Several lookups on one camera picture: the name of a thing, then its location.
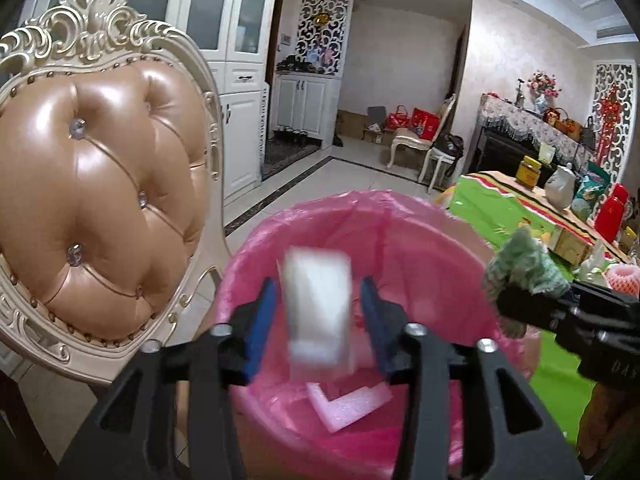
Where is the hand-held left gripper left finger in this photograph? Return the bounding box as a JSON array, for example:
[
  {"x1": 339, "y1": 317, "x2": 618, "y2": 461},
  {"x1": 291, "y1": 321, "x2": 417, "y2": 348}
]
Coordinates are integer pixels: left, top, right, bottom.
[{"x1": 57, "y1": 277, "x2": 281, "y2": 480}]

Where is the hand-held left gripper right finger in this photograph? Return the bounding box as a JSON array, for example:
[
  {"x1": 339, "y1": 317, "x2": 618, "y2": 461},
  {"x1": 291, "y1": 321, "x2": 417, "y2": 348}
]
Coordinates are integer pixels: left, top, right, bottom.
[{"x1": 360, "y1": 277, "x2": 586, "y2": 480}]

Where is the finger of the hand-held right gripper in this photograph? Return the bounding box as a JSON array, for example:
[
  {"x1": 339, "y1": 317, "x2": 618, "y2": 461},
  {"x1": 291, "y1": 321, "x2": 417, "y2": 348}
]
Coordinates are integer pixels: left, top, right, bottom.
[{"x1": 495, "y1": 282, "x2": 576, "y2": 333}]

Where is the green knitted cloth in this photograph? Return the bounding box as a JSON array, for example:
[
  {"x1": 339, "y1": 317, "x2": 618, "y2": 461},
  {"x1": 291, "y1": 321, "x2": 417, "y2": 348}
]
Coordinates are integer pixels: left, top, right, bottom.
[{"x1": 482, "y1": 226, "x2": 571, "y2": 340}]

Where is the white foam block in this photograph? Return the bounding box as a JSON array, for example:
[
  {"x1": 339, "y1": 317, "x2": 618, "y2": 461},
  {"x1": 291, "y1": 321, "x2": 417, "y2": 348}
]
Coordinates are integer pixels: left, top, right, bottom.
[{"x1": 282, "y1": 246, "x2": 357, "y2": 377}]

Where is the bin with pink liner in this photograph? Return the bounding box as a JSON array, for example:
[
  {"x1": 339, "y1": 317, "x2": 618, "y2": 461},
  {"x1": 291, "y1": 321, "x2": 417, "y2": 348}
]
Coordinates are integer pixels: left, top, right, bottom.
[{"x1": 180, "y1": 189, "x2": 538, "y2": 480}]

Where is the pink foam fruit net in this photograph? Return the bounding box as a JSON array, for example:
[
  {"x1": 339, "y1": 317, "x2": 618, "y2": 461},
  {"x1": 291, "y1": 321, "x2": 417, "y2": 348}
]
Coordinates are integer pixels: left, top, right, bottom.
[{"x1": 607, "y1": 266, "x2": 640, "y2": 297}]

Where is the crumpled white plastic bag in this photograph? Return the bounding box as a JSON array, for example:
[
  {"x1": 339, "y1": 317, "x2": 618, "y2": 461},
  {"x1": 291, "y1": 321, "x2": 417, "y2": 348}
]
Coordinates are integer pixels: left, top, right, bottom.
[{"x1": 575, "y1": 242, "x2": 613, "y2": 286}]

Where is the small yellow cardboard box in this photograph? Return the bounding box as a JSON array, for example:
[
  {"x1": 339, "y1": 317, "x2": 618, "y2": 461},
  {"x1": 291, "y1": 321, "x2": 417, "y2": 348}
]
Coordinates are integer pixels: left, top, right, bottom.
[{"x1": 549, "y1": 227, "x2": 593, "y2": 266}]

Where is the L-shaped foam piece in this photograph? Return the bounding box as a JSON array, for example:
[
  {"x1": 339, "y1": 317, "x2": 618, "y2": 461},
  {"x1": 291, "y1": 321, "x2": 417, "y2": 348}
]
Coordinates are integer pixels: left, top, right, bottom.
[{"x1": 306, "y1": 381, "x2": 393, "y2": 433}]

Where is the green printed tablecloth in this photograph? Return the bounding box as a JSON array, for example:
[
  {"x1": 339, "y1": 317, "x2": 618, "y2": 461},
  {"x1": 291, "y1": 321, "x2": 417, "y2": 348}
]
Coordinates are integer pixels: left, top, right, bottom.
[{"x1": 432, "y1": 170, "x2": 640, "y2": 446}]

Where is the red thermos flask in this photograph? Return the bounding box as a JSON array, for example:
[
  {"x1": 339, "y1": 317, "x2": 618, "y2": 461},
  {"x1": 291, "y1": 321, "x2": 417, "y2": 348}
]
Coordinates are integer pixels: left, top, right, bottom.
[{"x1": 594, "y1": 183, "x2": 630, "y2": 233}]

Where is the white ceramic jug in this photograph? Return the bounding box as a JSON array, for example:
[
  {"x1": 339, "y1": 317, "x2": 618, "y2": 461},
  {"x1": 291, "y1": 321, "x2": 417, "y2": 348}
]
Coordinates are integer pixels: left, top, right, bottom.
[{"x1": 544, "y1": 164, "x2": 576, "y2": 209}]

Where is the green snack bag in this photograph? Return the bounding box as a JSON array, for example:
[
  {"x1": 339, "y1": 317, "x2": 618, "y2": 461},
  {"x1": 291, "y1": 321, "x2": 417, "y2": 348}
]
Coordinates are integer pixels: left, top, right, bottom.
[{"x1": 570, "y1": 167, "x2": 612, "y2": 221}]

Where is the yellow label jar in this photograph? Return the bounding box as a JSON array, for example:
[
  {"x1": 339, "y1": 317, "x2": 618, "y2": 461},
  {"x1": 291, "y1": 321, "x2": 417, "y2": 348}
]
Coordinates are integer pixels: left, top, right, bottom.
[{"x1": 516, "y1": 156, "x2": 543, "y2": 190}]

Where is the black piano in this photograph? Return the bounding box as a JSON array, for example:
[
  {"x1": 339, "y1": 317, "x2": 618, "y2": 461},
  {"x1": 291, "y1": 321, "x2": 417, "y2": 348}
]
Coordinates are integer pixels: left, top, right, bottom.
[{"x1": 480, "y1": 125, "x2": 596, "y2": 176}]

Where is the dark door mat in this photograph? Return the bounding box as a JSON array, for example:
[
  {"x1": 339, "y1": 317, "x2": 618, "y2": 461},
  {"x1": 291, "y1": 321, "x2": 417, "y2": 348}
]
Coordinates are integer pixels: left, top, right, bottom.
[{"x1": 262, "y1": 137, "x2": 321, "y2": 176}]

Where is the cream chair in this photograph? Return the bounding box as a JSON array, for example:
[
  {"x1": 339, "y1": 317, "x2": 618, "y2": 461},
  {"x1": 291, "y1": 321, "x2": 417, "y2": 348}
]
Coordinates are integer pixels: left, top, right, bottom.
[{"x1": 387, "y1": 94, "x2": 458, "y2": 193}]

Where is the black handbag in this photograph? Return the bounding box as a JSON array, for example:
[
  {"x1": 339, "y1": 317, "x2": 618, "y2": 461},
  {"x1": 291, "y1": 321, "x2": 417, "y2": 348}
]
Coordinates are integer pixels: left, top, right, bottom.
[{"x1": 580, "y1": 116, "x2": 598, "y2": 151}]

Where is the lace piano cover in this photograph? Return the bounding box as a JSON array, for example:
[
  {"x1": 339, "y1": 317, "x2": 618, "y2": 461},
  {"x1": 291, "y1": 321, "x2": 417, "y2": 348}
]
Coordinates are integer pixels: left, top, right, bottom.
[{"x1": 477, "y1": 94, "x2": 596, "y2": 161}]

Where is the white glass-door cabinet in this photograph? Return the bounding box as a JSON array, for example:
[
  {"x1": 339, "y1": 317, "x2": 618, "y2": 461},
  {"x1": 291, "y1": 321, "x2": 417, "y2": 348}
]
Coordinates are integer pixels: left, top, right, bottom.
[{"x1": 20, "y1": 0, "x2": 283, "y2": 206}]

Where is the red gift bag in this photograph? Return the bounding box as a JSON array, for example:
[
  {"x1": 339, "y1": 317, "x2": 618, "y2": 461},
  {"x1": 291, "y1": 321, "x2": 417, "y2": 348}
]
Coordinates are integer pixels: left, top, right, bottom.
[{"x1": 387, "y1": 105, "x2": 441, "y2": 141}]

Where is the tufted leather dining chair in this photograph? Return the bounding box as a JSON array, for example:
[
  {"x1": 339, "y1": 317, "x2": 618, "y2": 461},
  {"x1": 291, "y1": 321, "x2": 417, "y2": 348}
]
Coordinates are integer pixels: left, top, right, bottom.
[{"x1": 0, "y1": 0, "x2": 226, "y2": 386}]

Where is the flower vase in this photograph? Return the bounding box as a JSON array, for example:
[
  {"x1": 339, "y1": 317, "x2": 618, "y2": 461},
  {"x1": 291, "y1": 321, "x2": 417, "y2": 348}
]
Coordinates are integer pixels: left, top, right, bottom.
[{"x1": 527, "y1": 71, "x2": 561, "y2": 113}]

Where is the white lattice partition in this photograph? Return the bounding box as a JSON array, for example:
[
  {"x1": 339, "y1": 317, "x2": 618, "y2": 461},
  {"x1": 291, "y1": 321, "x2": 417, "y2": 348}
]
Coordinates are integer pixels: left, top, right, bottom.
[{"x1": 592, "y1": 60, "x2": 638, "y2": 186}]

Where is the white shoe cabinet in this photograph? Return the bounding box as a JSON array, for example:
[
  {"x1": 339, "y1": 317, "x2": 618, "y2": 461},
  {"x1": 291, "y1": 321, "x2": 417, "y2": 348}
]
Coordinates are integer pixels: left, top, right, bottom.
[{"x1": 272, "y1": 72, "x2": 341, "y2": 141}]

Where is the white lattice screen panel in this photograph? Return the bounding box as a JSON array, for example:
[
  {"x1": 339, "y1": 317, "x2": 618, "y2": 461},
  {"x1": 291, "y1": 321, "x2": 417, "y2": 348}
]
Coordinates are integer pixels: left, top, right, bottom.
[{"x1": 299, "y1": 0, "x2": 357, "y2": 78}]

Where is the red knot wall hanging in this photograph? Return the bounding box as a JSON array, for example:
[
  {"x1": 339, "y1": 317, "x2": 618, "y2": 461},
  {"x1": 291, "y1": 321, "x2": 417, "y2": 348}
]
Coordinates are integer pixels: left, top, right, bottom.
[{"x1": 597, "y1": 85, "x2": 621, "y2": 161}]

